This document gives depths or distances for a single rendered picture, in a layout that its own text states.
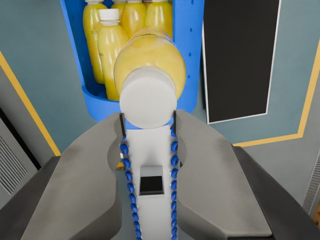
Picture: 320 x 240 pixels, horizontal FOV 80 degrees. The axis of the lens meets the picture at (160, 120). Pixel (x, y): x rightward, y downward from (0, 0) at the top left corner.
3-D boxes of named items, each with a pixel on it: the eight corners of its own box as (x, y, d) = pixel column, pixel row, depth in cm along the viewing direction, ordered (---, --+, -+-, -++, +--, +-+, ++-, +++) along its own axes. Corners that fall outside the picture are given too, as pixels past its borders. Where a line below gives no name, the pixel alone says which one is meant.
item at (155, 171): (140, 170, 88) (138, 199, 74) (140, 164, 86) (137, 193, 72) (162, 169, 88) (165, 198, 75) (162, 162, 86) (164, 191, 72)
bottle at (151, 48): (173, 71, 32) (193, 133, 16) (131, 73, 32) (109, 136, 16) (174, 25, 29) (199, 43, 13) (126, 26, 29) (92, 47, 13)
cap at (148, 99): (174, 116, 16) (176, 127, 14) (126, 118, 16) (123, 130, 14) (175, 67, 14) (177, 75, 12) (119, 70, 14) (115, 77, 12)
